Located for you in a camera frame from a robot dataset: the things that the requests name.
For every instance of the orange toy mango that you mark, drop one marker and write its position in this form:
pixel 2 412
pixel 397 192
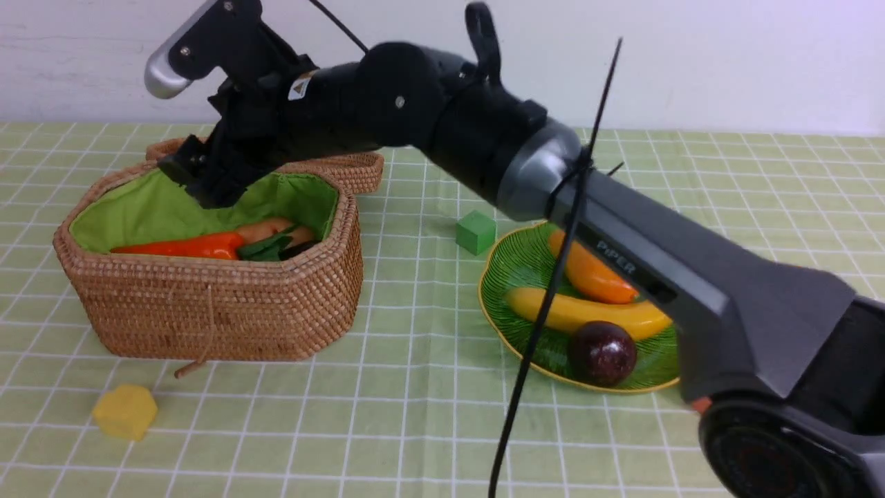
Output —
pixel 594 280

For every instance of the woven wicker basket lid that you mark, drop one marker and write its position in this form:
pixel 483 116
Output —
pixel 356 173

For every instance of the woven wicker basket green lining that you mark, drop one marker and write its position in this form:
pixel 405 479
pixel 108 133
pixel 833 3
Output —
pixel 145 306

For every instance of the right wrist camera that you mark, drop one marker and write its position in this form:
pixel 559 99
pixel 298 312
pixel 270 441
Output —
pixel 231 36

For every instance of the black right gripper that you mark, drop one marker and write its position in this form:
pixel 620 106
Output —
pixel 253 137

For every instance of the green foam cube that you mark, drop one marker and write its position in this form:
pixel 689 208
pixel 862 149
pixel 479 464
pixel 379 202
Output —
pixel 476 232

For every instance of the purple toy eggplant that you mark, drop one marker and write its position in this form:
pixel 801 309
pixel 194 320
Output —
pixel 293 251

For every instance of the orange toy carrot green top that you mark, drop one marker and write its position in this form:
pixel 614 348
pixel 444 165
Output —
pixel 221 245

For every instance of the yellow foam hexagon block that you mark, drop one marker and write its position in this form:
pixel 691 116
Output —
pixel 126 412

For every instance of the dark purple toy mangosteen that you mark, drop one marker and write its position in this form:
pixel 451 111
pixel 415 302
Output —
pixel 602 354

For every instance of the green checkered tablecloth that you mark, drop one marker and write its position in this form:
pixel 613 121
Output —
pixel 411 401

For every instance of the yellow toy banana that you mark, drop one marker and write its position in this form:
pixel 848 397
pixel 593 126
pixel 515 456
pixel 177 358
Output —
pixel 641 320

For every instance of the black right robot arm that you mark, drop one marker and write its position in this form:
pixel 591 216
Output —
pixel 790 357

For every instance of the brown toy potato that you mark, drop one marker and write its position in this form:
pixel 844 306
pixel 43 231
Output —
pixel 273 226

